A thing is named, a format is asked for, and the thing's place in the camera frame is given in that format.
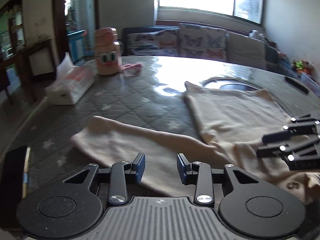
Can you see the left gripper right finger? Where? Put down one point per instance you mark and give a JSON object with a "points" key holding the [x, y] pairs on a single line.
{"points": [[199, 174]]}

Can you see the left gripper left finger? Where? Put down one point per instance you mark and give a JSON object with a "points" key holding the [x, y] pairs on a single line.
{"points": [[123, 173]]}

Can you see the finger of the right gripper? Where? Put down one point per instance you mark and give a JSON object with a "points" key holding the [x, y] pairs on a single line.
{"points": [[307, 124], [283, 150]]}

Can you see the cream long-sleeve garment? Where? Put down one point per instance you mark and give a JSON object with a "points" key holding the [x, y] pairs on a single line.
{"points": [[231, 124]]}

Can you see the clear plastic storage box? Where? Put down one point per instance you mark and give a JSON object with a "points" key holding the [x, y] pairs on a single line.
{"points": [[312, 85]]}

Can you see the black remote control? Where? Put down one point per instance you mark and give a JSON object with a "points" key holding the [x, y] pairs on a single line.
{"points": [[295, 83]]}

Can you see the plush toy pile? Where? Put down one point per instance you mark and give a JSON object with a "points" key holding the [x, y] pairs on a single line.
{"points": [[302, 66]]}

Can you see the dark blue sofa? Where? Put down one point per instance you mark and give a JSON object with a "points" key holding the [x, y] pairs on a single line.
{"points": [[273, 61]]}

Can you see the plain beige cushion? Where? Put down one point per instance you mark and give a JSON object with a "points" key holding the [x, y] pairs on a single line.
{"points": [[245, 51]]}

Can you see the tissue box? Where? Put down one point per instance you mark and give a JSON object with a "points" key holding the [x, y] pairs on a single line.
{"points": [[71, 83]]}

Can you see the white plush toy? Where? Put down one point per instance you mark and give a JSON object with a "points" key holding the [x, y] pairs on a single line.
{"points": [[257, 35]]}

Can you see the black smartphone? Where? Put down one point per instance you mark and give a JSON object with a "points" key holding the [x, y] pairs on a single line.
{"points": [[14, 185]]}

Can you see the pink cartoon water bottle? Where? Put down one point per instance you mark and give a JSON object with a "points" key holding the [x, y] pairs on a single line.
{"points": [[107, 51]]}

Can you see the right butterfly cushion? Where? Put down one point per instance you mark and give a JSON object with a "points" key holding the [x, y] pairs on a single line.
{"points": [[200, 42]]}

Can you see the butterfly cushion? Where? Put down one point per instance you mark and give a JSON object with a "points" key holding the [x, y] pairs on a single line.
{"points": [[156, 43], [200, 42]]}

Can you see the blue plastic cabinet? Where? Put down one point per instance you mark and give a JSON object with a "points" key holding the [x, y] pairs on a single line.
{"points": [[76, 42]]}

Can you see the left butterfly cushion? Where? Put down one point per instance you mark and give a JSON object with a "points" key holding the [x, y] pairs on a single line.
{"points": [[156, 43]]}

